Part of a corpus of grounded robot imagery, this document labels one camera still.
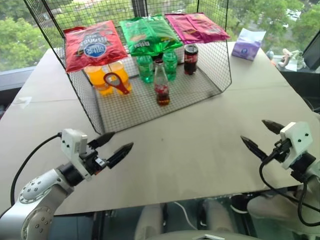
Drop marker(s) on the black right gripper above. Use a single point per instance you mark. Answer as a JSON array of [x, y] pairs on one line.
[[283, 150]]

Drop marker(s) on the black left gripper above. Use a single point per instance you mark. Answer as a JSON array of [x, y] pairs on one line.
[[96, 162]]

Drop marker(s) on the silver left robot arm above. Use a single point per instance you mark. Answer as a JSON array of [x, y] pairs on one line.
[[37, 195]]

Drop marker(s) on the red bottle opener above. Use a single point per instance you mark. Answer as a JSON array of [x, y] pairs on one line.
[[124, 89]]

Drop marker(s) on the orange soda bottle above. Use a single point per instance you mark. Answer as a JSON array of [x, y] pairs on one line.
[[97, 77], [122, 71]]

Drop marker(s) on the glass cola bottle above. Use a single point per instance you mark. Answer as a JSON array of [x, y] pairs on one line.
[[162, 90]]

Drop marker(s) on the green soda bottle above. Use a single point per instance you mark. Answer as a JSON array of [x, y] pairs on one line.
[[170, 65], [145, 70]]

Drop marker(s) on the grey rounded shape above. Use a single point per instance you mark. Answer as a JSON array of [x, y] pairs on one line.
[[272, 207], [148, 222], [220, 217]]

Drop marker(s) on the small figurine clutter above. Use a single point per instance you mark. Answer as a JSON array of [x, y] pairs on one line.
[[287, 60]]

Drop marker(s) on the purple tissue box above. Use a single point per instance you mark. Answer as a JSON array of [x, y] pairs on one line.
[[245, 50]]

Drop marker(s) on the black monitor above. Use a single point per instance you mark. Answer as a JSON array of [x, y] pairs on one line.
[[312, 55]]

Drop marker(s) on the red chip bag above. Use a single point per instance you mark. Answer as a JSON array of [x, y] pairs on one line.
[[95, 47]]

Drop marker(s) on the dark cola can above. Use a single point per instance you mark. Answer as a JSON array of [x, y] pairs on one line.
[[190, 62]]

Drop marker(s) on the green chip bag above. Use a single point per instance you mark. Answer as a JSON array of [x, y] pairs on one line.
[[162, 35], [132, 32]]

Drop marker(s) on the magenta chip bag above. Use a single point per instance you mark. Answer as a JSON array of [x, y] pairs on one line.
[[177, 27], [210, 30]]

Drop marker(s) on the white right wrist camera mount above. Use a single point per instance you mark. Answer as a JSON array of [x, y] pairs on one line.
[[297, 140]]

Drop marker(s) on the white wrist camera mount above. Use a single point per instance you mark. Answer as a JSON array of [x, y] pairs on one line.
[[297, 140], [71, 145]]

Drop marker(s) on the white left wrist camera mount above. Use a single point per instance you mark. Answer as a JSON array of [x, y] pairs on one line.
[[71, 145]]

